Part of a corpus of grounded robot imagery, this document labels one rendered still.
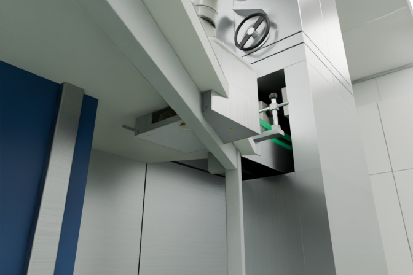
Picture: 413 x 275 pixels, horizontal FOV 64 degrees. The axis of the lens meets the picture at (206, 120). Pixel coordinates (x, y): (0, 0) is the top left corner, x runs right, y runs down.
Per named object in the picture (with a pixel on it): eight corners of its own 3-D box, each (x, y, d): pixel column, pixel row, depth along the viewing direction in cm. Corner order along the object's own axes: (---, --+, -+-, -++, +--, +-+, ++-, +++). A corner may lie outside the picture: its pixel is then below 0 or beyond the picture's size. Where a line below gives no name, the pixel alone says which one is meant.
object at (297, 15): (297, 125, 217) (284, 18, 252) (356, 110, 195) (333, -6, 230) (236, 85, 168) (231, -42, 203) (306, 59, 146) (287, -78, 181)
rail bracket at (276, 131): (255, 156, 126) (252, 104, 135) (296, 148, 116) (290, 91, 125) (249, 154, 123) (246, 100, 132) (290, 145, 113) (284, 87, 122)
